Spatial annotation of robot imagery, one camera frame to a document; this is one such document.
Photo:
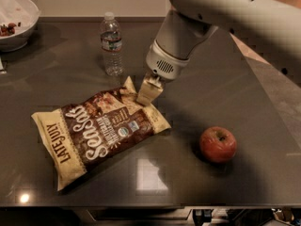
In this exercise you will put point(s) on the clear plastic water bottle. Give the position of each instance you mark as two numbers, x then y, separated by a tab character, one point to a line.
111	44

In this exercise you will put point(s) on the brown Late July chip bag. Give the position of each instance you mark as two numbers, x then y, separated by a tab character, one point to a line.
79	137

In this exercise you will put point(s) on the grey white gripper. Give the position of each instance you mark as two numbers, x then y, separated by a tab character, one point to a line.
164	62

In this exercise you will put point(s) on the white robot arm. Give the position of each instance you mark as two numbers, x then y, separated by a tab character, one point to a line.
271	28

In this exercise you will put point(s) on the red apple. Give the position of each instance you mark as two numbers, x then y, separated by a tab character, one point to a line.
218	145

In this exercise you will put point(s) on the white bowl with food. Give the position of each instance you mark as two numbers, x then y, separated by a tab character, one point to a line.
24	14

